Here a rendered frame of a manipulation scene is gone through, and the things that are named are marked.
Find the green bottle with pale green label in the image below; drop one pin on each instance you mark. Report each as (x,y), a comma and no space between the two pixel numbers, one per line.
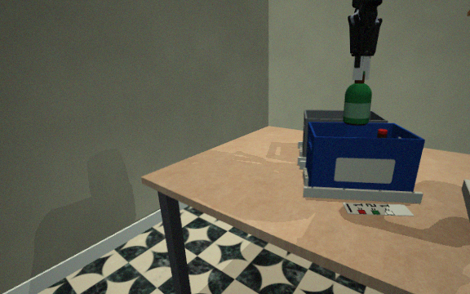
(357,103)

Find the dark grey divided crate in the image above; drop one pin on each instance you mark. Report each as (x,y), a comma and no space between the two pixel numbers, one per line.
(324,115)

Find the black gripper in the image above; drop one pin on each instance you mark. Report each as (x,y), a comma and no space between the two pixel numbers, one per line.
(360,35)

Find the dark blue crate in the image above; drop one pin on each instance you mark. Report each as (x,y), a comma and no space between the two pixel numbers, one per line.
(346,160)

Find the red bottle with pink label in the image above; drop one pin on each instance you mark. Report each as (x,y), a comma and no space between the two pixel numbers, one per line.
(382,133)

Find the white paper pick list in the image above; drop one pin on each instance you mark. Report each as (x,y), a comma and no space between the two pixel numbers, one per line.
(377,209)

